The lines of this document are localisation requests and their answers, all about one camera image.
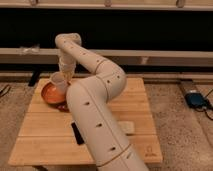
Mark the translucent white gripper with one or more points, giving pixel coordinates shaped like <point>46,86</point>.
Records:
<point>67,67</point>

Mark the orange ceramic bowl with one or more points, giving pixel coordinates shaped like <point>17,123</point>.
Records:
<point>51,95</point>

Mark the white ceramic cup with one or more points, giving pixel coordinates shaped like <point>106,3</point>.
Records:
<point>58,80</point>

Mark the black smartphone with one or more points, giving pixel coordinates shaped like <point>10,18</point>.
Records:
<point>77,134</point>

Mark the blue device on floor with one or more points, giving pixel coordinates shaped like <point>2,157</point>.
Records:
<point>195,100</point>

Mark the black table leg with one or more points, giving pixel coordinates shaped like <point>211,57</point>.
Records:
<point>35,76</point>

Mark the dark red chili pepper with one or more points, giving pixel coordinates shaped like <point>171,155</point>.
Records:
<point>63,108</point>

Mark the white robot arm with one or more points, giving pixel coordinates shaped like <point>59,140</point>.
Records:
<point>87,101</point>

